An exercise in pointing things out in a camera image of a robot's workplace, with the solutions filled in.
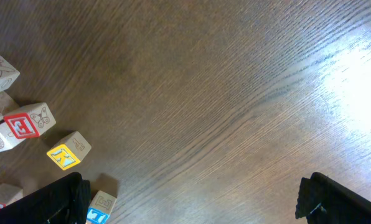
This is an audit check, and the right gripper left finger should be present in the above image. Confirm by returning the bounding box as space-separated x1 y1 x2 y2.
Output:
0 172 92 224

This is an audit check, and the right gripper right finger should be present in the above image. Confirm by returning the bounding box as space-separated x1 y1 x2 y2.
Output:
295 172 371 224

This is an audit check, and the blue L block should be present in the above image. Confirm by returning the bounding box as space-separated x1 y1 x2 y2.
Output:
86 190 117 224

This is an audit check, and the yellow K block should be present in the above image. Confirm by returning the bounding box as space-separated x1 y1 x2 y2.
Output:
46 131 92 170

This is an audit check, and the red E block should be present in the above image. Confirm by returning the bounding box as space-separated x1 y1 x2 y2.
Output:
3 102 56 139

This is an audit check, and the blue edged tilted block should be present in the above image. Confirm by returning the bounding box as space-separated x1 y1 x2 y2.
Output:
0 122 24 152

